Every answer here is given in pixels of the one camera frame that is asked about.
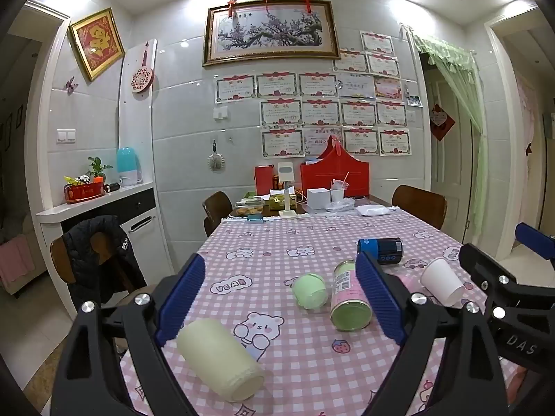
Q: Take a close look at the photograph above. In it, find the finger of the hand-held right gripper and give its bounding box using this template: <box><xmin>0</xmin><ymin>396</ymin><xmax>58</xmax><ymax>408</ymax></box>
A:
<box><xmin>515</xmin><ymin>223</ymin><xmax>555</xmax><ymax>261</ymax></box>
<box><xmin>460</xmin><ymin>243</ymin><xmax>555</xmax><ymax>303</ymax></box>

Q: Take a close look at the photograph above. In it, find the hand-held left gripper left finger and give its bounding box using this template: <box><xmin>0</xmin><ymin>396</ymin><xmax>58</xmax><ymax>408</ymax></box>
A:
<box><xmin>51</xmin><ymin>253</ymin><xmax>206</xmax><ymax>416</ymax></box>

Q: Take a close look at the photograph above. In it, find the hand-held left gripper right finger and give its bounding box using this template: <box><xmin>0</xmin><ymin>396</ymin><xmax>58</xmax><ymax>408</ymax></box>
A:
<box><xmin>355</xmin><ymin>252</ymin><xmax>509</xmax><ymax>416</ymax></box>

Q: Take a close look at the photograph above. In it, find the white paper cup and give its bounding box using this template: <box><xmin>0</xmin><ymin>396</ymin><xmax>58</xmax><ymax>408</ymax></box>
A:
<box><xmin>420</xmin><ymin>257</ymin><xmax>466</xmax><ymax>308</ymax></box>

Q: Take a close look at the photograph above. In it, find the pale yellow cup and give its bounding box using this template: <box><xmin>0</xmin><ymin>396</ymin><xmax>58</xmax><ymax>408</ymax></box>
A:
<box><xmin>176</xmin><ymin>317</ymin><xmax>266</xmax><ymax>404</ymax></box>

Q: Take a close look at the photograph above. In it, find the plastic cup with straw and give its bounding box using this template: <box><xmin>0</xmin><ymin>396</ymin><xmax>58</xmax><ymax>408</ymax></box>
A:
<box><xmin>330</xmin><ymin>172</ymin><xmax>350</xmax><ymax>204</ymax></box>

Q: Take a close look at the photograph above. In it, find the pink and green can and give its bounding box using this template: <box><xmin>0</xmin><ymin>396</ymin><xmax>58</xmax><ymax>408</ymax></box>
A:
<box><xmin>330</xmin><ymin>259</ymin><xmax>374</xmax><ymax>332</ymax></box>

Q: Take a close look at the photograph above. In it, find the dark blue can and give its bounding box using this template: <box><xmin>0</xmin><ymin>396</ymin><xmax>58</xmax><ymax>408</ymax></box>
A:
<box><xmin>357</xmin><ymin>237</ymin><xmax>405</xmax><ymax>266</ymax></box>

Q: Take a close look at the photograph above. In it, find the brown wooden chair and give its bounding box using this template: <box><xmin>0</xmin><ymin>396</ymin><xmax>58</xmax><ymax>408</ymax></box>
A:
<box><xmin>202</xmin><ymin>191</ymin><xmax>235</xmax><ymax>237</ymax></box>
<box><xmin>391</xmin><ymin>184</ymin><xmax>448</xmax><ymax>231</ymax></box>

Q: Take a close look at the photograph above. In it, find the black puffer jacket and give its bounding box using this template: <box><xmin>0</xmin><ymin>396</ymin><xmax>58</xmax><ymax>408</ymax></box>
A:
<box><xmin>62</xmin><ymin>215</ymin><xmax>148</xmax><ymax>310</ymax></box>

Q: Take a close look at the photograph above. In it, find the white and black sideboard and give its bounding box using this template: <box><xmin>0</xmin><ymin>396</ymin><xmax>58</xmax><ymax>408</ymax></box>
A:
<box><xmin>36</xmin><ymin>182</ymin><xmax>174</xmax><ymax>313</ymax></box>

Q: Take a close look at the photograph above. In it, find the white door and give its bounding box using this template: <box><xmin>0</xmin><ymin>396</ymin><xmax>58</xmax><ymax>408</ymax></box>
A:
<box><xmin>422</xmin><ymin>54</ymin><xmax>478</xmax><ymax>230</ymax></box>

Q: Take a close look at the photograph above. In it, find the pink checked bear tablecloth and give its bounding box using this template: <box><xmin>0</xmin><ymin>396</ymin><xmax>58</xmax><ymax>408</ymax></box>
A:
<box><xmin>119</xmin><ymin>210</ymin><xmax>525</xmax><ymax>416</ymax></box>

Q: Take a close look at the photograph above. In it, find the green door curtain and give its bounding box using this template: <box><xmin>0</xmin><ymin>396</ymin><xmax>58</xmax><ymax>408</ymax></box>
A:
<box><xmin>410</xmin><ymin>32</ymin><xmax>488</xmax><ymax>235</ymax></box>

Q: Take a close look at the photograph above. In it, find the white square box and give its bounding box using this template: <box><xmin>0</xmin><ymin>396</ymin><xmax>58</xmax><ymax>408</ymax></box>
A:
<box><xmin>307</xmin><ymin>188</ymin><xmax>332</xmax><ymax>212</ymax></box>

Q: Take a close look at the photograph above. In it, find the wooden chair with jacket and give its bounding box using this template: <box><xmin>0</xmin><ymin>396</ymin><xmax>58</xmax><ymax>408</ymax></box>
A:
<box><xmin>50</xmin><ymin>231</ymin><xmax>120</xmax><ymax>308</ymax></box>

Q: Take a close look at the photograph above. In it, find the red gift bag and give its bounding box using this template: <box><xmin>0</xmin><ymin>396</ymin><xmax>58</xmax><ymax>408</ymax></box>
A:
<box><xmin>300</xmin><ymin>136</ymin><xmax>371</xmax><ymax>202</ymax></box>

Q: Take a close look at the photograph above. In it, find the gold box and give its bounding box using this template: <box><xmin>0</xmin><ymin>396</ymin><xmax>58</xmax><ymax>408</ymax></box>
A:
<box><xmin>269</xmin><ymin>191</ymin><xmax>300</xmax><ymax>209</ymax></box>

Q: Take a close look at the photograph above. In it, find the hanging round brush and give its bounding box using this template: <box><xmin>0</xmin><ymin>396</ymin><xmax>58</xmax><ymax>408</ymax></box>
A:
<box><xmin>208</xmin><ymin>140</ymin><xmax>224</xmax><ymax>171</ymax></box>

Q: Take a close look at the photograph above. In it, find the light blue humidifier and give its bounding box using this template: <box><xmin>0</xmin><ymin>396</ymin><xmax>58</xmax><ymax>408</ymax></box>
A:
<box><xmin>116</xmin><ymin>146</ymin><xmax>144</xmax><ymax>188</ymax></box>

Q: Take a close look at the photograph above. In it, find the red tin tray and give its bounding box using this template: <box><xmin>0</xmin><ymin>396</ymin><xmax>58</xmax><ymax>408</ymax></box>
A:
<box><xmin>63</xmin><ymin>181</ymin><xmax>106</xmax><ymax>204</ymax></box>

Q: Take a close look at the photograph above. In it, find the red box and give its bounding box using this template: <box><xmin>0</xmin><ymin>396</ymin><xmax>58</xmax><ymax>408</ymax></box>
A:
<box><xmin>254</xmin><ymin>165</ymin><xmax>275</xmax><ymax>196</ymax></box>

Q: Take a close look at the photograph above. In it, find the red heart door decoration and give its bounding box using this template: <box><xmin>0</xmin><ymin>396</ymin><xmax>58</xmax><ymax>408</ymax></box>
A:
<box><xmin>430</xmin><ymin>103</ymin><xmax>456</xmax><ymax>141</ymax></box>

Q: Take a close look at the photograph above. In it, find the small green potted plant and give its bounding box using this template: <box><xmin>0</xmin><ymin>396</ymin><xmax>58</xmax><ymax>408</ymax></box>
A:
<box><xmin>87</xmin><ymin>157</ymin><xmax>114</xmax><ymax>183</ymax></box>

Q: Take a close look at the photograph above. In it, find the white desk stand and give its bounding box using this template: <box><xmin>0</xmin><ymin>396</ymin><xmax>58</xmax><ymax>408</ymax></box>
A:
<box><xmin>277</xmin><ymin>162</ymin><xmax>300</xmax><ymax>218</ymax></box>

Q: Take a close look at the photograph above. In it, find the pink towel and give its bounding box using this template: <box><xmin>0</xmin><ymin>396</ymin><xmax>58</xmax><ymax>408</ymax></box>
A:
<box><xmin>0</xmin><ymin>236</ymin><xmax>33</xmax><ymax>289</ymax></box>

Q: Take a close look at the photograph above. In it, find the round red hanging ornament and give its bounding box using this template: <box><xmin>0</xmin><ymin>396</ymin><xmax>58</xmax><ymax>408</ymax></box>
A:
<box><xmin>131</xmin><ymin>41</ymin><xmax>155</xmax><ymax>94</ymax></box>

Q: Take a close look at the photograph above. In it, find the gold framed red picture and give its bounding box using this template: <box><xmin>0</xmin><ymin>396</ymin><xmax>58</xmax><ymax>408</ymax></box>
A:
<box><xmin>68</xmin><ymin>7</ymin><xmax>126</xmax><ymax>82</ymax></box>

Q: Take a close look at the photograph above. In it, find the framed plum blossom picture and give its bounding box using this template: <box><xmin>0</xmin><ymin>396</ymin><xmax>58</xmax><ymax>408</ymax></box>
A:
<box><xmin>202</xmin><ymin>0</ymin><xmax>342</xmax><ymax>68</ymax></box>

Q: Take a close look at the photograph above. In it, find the group of wall certificates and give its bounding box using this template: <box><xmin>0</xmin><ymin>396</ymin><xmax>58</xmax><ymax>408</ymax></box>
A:
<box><xmin>214</xmin><ymin>30</ymin><xmax>412</xmax><ymax>159</ymax></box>

